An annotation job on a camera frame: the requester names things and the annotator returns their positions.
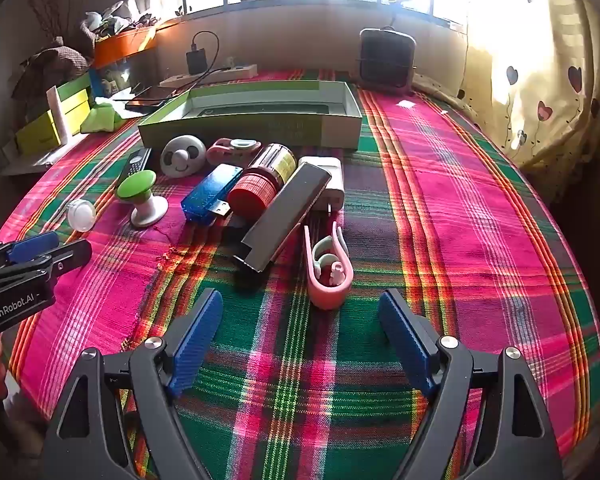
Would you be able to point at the white paper scrap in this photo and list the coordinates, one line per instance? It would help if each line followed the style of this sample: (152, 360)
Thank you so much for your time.
(406, 104)

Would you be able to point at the black bike light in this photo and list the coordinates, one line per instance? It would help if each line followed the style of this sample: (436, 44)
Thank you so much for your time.
(136, 162)

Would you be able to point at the green tissue pack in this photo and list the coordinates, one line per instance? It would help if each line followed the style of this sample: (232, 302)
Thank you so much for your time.
(100, 120)

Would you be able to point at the white tube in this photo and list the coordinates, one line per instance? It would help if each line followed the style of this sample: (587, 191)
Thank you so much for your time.
(59, 115)

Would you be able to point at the blue box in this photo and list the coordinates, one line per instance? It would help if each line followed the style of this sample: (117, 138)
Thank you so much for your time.
(105, 80)

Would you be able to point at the white power strip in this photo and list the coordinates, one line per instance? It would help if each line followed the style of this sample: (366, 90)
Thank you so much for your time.
(230, 71)

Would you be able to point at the small white cone cap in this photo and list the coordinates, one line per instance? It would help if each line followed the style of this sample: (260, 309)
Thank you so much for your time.
(330, 175)

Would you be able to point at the brown checked cloth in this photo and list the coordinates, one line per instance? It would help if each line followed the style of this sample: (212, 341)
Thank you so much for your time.
(55, 67)

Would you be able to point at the pink clip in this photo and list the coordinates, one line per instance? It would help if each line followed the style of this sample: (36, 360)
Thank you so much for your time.
(330, 292)

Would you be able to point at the dried twigs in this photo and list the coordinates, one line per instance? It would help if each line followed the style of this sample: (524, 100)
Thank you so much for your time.
(50, 5)

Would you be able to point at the cream heart-print curtain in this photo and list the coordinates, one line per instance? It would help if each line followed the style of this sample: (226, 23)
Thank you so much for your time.
(535, 85)

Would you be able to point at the yellow-green cardboard box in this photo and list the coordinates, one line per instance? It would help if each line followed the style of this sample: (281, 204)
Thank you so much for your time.
(40, 132)

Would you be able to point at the red-capped brown bottle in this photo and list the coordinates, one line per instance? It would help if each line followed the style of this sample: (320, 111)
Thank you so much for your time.
(260, 185)

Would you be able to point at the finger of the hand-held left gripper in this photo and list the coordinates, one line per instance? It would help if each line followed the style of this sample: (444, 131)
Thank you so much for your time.
(70, 256)
(30, 247)

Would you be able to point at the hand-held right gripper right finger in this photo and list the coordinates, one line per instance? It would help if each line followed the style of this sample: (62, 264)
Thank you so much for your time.
(405, 345)

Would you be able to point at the pile of small ornaments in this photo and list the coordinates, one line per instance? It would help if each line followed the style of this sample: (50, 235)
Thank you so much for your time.
(107, 22)

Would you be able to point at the green-topped white knob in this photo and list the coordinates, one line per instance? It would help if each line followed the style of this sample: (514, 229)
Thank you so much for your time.
(137, 185)

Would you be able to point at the white panda gadget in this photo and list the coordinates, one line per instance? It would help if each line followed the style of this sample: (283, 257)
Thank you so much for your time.
(182, 157)

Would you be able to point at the orange box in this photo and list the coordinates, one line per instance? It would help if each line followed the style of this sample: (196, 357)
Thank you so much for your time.
(122, 47)

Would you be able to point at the black smartphone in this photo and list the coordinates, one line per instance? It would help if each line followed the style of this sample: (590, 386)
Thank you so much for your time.
(150, 99)

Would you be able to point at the blue translucent USB device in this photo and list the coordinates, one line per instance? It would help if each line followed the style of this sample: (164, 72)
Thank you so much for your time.
(210, 192)

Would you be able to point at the green cardboard box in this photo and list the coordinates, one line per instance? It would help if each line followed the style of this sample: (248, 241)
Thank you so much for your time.
(250, 125)

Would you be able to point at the black charger brick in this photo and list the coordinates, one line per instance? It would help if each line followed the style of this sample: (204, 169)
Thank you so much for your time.
(197, 62)

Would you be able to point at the plaid blanket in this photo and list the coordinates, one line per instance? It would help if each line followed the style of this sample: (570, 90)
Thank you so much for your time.
(455, 240)

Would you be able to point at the pink correction tape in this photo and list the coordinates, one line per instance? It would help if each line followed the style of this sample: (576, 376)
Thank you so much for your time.
(230, 150)

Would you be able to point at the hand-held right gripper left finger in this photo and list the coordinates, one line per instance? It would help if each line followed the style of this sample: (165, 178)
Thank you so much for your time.
(197, 340)

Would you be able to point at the white round cap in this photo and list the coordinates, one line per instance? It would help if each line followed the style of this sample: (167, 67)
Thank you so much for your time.
(81, 215)

